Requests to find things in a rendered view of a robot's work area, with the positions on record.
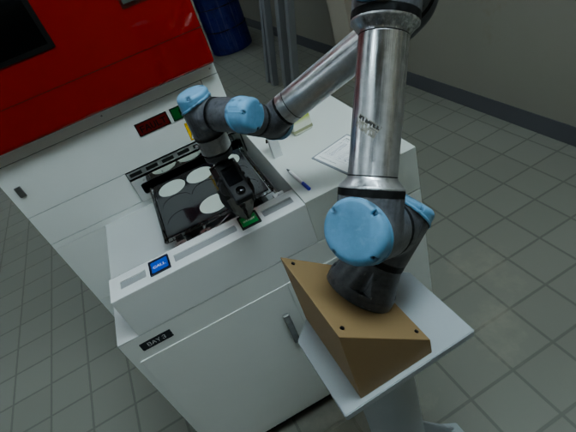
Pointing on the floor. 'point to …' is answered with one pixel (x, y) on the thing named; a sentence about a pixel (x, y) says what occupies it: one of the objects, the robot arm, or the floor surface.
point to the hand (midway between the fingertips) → (247, 216)
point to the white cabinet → (243, 351)
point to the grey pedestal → (412, 297)
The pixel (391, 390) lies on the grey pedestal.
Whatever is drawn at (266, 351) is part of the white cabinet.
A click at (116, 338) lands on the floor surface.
